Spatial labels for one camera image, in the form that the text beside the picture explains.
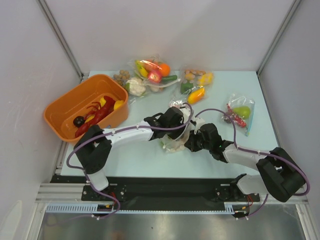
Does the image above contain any clear zip bag with lobster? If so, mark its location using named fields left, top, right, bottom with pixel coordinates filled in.
left=160, top=102, right=194, bottom=153

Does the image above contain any red plastic lobster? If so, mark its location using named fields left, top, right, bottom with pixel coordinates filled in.
left=74, top=95, right=116, bottom=138

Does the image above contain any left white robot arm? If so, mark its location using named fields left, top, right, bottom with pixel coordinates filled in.
left=73, top=106, right=193, bottom=200

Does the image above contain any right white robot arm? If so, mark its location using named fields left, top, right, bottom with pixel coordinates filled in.
left=184, top=123, right=307, bottom=203

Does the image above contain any fake orange yellow pepper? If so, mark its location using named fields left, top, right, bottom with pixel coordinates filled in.
left=187, top=87, right=206, bottom=105

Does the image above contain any zip bag with pear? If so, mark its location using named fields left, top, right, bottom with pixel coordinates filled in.
left=221, top=93, right=255, bottom=137

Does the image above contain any fake green bell pepper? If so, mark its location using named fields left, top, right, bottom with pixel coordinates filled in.
left=180, top=81, right=194, bottom=95

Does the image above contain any zip bag with peppers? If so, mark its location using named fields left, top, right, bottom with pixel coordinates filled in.
left=170, top=66, right=215, bottom=103

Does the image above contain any fake green pear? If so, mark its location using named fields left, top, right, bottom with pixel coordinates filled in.
left=232, top=105, right=251, bottom=119

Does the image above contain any fake yellow bell pepper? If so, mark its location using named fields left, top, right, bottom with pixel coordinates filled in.
left=197, top=72, right=214, bottom=86

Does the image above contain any fake green cucumber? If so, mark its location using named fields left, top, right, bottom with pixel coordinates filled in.
left=161, top=74, right=178, bottom=83

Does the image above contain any fake red apple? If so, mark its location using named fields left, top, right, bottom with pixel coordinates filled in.
left=147, top=70, right=162, bottom=84

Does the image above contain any zip bag with mixed fruit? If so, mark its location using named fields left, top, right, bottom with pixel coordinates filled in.
left=128, top=54, right=181, bottom=93

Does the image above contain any fake yellow lemon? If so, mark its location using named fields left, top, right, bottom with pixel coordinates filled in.
left=113, top=100, right=124, bottom=111

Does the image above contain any fake yellow banana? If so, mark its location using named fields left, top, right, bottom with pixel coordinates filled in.
left=135, top=60, right=148, bottom=78

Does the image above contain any bag of fake nuts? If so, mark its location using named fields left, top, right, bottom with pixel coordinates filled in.
left=113, top=69, right=131, bottom=87

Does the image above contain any fake dark plum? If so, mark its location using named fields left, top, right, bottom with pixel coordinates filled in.
left=73, top=116, right=86, bottom=128

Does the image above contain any orange plastic bin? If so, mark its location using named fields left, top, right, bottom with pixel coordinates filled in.
left=43, top=74, right=129, bottom=145

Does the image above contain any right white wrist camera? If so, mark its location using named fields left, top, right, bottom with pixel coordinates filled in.
left=190, top=117, right=206, bottom=134

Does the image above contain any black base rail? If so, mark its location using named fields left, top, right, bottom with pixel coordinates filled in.
left=50, top=175, right=260, bottom=212

